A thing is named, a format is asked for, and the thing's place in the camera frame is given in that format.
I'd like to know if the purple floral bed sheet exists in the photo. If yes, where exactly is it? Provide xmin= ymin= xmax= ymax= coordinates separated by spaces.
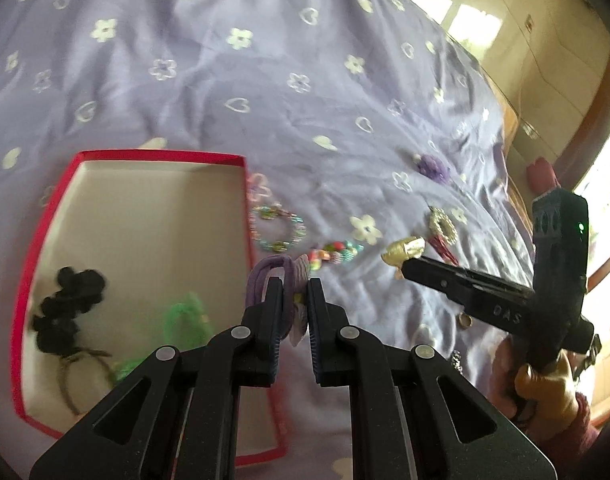
xmin=0 ymin=0 xmax=532 ymax=476

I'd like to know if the colorful bead bracelet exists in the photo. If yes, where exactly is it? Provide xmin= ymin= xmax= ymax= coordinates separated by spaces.
xmin=307 ymin=239 xmax=366 ymax=272

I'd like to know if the green woven bracelet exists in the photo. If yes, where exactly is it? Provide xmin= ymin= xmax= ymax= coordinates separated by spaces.
xmin=113 ymin=290 xmax=215 ymax=382

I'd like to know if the right hand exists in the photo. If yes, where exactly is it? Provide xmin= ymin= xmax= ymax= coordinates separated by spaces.
xmin=488 ymin=337 xmax=589 ymax=442

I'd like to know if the purple flower hair clip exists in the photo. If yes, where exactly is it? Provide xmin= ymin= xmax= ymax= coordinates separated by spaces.
xmin=414 ymin=154 xmax=451 ymax=184

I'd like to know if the pastel crystal bead bracelet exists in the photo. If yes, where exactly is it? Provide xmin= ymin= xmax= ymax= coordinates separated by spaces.
xmin=248 ymin=201 xmax=308 ymax=254

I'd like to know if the pink slipper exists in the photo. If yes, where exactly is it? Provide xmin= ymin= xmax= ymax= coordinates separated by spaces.
xmin=526 ymin=157 xmax=561 ymax=196

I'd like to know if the red hair clip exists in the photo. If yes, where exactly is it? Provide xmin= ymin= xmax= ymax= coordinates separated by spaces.
xmin=427 ymin=234 xmax=460 ymax=266

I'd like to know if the brown leather strap bracelet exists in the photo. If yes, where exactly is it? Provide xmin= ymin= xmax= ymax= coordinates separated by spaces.
xmin=57 ymin=349 xmax=117 ymax=417

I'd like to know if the black flower hair scrunchie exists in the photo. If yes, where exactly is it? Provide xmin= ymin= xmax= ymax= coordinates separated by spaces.
xmin=32 ymin=266 xmax=106 ymax=358

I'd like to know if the yellow bow hair clip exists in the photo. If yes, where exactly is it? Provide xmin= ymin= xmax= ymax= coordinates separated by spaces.
xmin=381 ymin=236 xmax=425 ymax=280

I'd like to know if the purple bow hair tie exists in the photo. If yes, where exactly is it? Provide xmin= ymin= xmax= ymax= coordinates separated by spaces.
xmin=245 ymin=252 xmax=314 ymax=347

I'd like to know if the red white jewelry box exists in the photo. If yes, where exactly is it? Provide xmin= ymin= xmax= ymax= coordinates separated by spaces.
xmin=10 ymin=148 xmax=290 ymax=468

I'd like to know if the white pearl bracelet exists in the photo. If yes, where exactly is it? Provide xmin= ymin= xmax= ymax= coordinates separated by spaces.
xmin=427 ymin=206 xmax=459 ymax=247

